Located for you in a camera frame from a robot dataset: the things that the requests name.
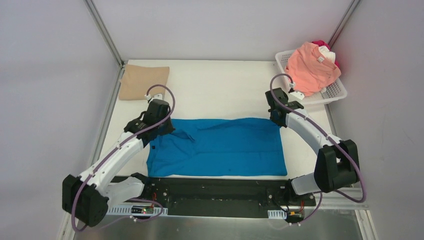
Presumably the blue t shirt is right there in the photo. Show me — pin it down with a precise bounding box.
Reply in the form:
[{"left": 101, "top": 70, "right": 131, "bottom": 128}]
[{"left": 146, "top": 117, "right": 288, "bottom": 177}]

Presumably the magenta garment in basket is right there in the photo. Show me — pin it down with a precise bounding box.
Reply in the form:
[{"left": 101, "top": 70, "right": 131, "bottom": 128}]
[{"left": 312, "top": 40, "right": 340, "bottom": 68}]

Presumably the white plastic basket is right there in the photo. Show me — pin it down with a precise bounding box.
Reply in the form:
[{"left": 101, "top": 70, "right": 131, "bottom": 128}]
[{"left": 275, "top": 50, "right": 348, "bottom": 106}]

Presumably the aluminium frame rail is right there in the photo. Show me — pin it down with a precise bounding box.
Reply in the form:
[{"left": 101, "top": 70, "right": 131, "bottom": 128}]
[
  {"left": 328, "top": 0, "right": 362, "bottom": 48},
  {"left": 84, "top": 0, "right": 125, "bottom": 68}
]

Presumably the controller board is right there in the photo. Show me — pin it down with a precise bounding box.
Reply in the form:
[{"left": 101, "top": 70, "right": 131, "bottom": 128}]
[
  {"left": 106, "top": 204, "right": 168, "bottom": 217},
  {"left": 267, "top": 210, "right": 305, "bottom": 223}
]

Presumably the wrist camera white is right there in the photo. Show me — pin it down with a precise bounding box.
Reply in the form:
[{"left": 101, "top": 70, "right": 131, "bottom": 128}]
[
  {"left": 288, "top": 83, "right": 305, "bottom": 100},
  {"left": 144, "top": 93, "right": 164, "bottom": 101}
]

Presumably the salmon pink t shirt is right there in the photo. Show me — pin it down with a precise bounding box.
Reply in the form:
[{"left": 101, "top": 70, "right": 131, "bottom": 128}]
[{"left": 284, "top": 42, "right": 342, "bottom": 97}]

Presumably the right controller board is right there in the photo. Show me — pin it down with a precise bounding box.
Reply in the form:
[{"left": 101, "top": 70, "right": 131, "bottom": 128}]
[{"left": 267, "top": 210, "right": 305, "bottom": 223}]

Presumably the aluminium frame rail right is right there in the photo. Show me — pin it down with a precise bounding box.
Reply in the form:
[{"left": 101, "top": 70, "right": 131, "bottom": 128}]
[{"left": 328, "top": 0, "right": 362, "bottom": 48}]

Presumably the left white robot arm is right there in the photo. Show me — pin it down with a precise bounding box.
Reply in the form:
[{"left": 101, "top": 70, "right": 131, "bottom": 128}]
[{"left": 61, "top": 98, "right": 175, "bottom": 232}]

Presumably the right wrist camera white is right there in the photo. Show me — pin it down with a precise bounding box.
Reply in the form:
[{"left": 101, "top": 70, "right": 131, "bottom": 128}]
[{"left": 288, "top": 83, "right": 305, "bottom": 100}]

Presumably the aluminium frame rail left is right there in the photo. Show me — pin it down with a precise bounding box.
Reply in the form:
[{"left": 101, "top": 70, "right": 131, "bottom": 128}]
[{"left": 84, "top": 0, "right": 125, "bottom": 68}]

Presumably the white garment in basket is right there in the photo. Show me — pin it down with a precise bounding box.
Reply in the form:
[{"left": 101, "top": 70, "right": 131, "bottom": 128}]
[{"left": 318, "top": 45, "right": 336, "bottom": 64}]

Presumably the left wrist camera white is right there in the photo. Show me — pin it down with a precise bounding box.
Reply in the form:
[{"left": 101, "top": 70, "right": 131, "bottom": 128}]
[{"left": 144, "top": 93, "right": 164, "bottom": 101}]

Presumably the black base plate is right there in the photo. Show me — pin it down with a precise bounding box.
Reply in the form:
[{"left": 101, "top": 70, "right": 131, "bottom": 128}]
[{"left": 132, "top": 173, "right": 318, "bottom": 219}]

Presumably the left controller board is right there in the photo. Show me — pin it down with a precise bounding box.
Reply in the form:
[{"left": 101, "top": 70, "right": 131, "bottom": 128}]
[{"left": 106, "top": 204, "right": 168, "bottom": 217}]

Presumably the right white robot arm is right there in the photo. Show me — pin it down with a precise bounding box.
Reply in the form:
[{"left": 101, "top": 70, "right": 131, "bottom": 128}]
[{"left": 265, "top": 88, "right": 360, "bottom": 205}]

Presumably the folded beige t shirt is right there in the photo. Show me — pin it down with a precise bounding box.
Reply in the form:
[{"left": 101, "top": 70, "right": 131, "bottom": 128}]
[{"left": 118, "top": 64, "right": 170, "bottom": 101}]

